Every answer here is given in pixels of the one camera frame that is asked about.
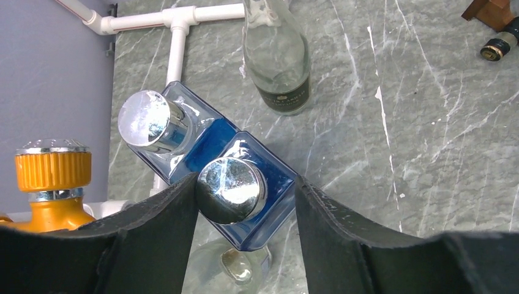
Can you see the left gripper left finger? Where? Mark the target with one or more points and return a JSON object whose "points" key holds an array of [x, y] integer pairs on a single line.
{"points": [[141, 249]]}

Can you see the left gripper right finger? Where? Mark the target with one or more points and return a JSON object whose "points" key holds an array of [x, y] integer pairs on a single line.
{"points": [[345, 252]]}

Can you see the blue square bottle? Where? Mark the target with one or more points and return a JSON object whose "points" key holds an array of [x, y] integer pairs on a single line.
{"points": [[247, 192]]}

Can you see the clear lying bottle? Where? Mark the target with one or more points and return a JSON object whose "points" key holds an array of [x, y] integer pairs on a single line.
{"points": [[217, 267]]}

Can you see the clear stoppered glass bottle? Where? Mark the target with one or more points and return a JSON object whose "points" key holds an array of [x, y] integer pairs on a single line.
{"points": [[175, 132]]}

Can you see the clear tall empty bottle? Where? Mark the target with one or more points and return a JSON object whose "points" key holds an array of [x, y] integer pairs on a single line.
{"points": [[276, 56]]}

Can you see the wooden wine rack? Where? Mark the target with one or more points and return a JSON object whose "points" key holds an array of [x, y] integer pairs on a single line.
{"points": [[496, 14]]}

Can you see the orange brass tap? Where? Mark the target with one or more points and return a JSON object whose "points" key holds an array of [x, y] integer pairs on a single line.
{"points": [[53, 172]]}

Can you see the white pvc pipe frame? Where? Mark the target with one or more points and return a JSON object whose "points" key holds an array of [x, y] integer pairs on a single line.
{"points": [[154, 46]]}

